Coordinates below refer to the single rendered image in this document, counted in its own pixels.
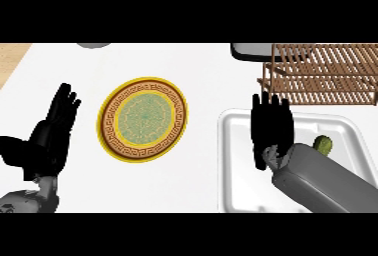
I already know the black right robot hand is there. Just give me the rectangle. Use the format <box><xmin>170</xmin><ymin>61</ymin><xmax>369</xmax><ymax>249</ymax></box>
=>
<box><xmin>249</xmin><ymin>91</ymin><xmax>297</xmax><ymax>172</ymax></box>

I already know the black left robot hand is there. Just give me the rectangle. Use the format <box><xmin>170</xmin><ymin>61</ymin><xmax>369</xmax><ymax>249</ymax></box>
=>
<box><xmin>0</xmin><ymin>82</ymin><xmax>83</xmax><ymax>183</ymax></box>

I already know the yellow-green lemon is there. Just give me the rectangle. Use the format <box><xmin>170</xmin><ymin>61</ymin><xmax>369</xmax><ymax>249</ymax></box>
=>
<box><xmin>313</xmin><ymin>134</ymin><xmax>335</xmax><ymax>157</ymax></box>

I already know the white plastic tray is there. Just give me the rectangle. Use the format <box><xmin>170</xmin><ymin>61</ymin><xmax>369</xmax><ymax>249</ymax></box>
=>
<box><xmin>217</xmin><ymin>108</ymin><xmax>378</xmax><ymax>214</ymax></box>

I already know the wooden tiered shelf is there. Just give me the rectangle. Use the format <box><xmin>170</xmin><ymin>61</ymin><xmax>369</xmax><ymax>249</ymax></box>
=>
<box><xmin>255</xmin><ymin>43</ymin><xmax>378</xmax><ymax>107</ymax></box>

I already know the yellow patterned round plate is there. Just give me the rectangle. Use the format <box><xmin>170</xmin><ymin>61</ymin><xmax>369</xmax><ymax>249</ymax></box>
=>
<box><xmin>96</xmin><ymin>76</ymin><xmax>190</xmax><ymax>164</ymax></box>

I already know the pale wooden board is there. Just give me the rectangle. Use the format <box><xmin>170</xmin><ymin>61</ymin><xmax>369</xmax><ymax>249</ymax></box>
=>
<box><xmin>0</xmin><ymin>43</ymin><xmax>34</xmax><ymax>90</ymax></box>

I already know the black-rimmed grey appliance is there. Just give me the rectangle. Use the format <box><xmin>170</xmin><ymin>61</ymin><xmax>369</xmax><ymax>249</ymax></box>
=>
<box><xmin>229</xmin><ymin>43</ymin><xmax>310</xmax><ymax>63</ymax></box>

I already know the grey round object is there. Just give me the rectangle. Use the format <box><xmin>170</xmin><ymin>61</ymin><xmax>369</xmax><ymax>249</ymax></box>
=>
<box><xmin>75</xmin><ymin>43</ymin><xmax>112</xmax><ymax>50</ymax></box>

